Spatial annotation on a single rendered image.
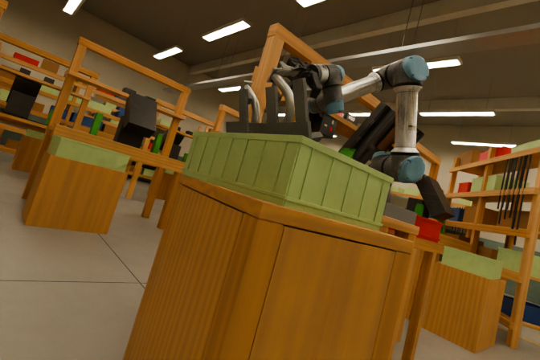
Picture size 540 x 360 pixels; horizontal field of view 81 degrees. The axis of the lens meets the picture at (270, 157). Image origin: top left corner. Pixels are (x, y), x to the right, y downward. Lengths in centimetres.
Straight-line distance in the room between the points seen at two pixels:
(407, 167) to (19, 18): 1107
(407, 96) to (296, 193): 85
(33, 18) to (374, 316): 1134
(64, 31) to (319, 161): 1113
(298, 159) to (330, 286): 31
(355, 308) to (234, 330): 33
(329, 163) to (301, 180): 10
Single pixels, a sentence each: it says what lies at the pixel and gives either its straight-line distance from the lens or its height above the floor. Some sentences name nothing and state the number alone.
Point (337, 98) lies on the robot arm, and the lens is 126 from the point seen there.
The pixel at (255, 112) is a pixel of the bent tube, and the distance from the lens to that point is 117.
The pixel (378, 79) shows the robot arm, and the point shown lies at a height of 143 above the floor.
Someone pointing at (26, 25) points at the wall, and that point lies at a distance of 1158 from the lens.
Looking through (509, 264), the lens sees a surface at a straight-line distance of 453.
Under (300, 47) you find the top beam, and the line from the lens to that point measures 243.
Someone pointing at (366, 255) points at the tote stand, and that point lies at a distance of 88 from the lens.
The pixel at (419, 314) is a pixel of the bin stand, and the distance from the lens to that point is 219.
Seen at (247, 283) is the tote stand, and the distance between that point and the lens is 69.
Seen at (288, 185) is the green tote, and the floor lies 84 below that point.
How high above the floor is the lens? 81
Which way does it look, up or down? 6 degrees up
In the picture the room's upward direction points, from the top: 16 degrees clockwise
